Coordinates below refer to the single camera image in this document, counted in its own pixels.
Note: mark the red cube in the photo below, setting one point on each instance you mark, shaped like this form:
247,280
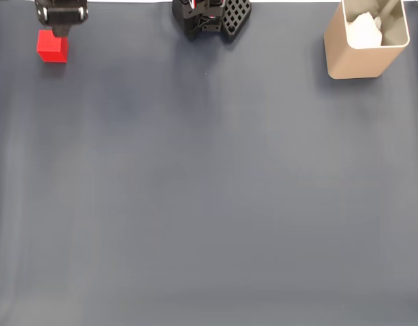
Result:
50,51

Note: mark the beige rounded box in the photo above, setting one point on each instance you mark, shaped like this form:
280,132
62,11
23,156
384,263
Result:
351,62

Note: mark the grey table cloth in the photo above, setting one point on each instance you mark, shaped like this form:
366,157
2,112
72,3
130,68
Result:
208,203

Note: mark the white crumpled paper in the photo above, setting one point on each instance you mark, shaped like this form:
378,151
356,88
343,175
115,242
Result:
363,32

